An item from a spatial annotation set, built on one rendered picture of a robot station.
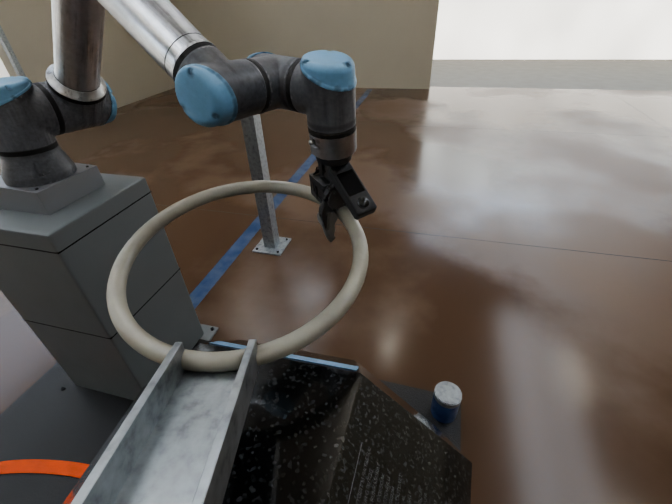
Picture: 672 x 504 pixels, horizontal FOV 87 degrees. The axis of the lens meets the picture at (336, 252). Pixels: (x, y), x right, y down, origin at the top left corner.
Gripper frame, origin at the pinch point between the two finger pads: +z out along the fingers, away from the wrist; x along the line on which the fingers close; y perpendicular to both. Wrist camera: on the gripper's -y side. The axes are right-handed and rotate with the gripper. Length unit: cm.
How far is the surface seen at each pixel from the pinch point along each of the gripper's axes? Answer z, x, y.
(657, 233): 109, -237, -8
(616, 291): 102, -157, -23
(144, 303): 50, 54, 60
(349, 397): 5.8, 18.3, -30.6
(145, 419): -11, 44, -26
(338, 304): -7.3, 14.4, -21.8
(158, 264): 43, 44, 69
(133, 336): -7.7, 44.3, -9.7
